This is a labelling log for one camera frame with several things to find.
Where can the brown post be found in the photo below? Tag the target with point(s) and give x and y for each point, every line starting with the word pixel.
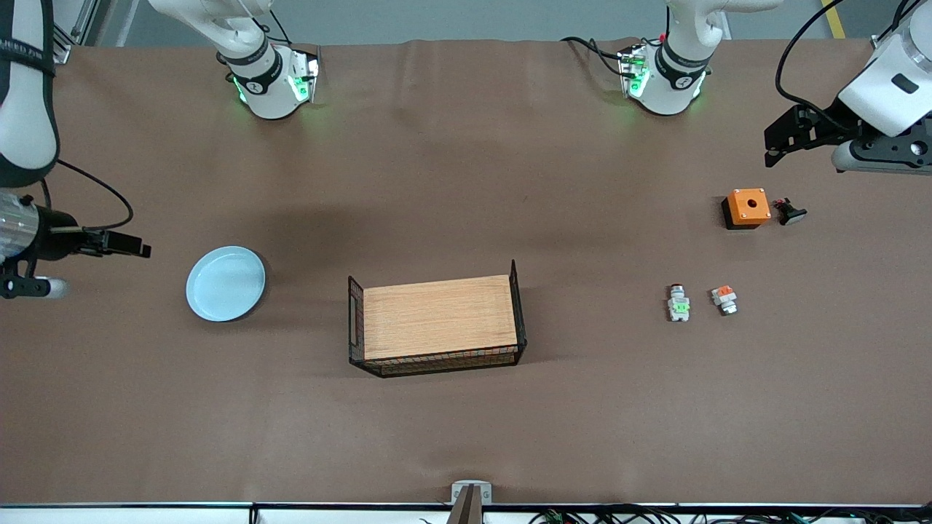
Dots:
pixel 466 509

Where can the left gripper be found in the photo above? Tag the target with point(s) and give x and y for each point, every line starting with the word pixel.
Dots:
pixel 832 124

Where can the black push button white cap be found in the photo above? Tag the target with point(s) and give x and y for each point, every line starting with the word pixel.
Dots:
pixel 790 212

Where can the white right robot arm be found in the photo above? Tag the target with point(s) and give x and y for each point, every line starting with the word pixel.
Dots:
pixel 25 109

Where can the aluminium frame profile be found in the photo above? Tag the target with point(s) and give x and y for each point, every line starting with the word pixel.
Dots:
pixel 882 44
pixel 64 52

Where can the grey switch with orange block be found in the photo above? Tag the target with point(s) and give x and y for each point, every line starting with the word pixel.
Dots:
pixel 725 300

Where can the grey red button green block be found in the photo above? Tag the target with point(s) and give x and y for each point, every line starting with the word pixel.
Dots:
pixel 678 304

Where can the white table edge rail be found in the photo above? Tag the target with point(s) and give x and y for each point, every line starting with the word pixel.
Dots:
pixel 145 515

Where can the light blue plate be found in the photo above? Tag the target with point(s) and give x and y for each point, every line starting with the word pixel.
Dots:
pixel 226 284

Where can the grey metal bracket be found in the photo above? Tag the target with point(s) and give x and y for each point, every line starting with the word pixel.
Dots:
pixel 472 491

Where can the orange button enclosure box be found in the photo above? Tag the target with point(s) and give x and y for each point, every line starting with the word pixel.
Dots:
pixel 748 206

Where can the brown table cover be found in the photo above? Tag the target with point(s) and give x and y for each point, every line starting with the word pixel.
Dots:
pixel 582 422

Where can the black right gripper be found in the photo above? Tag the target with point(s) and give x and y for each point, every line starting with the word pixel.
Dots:
pixel 53 233

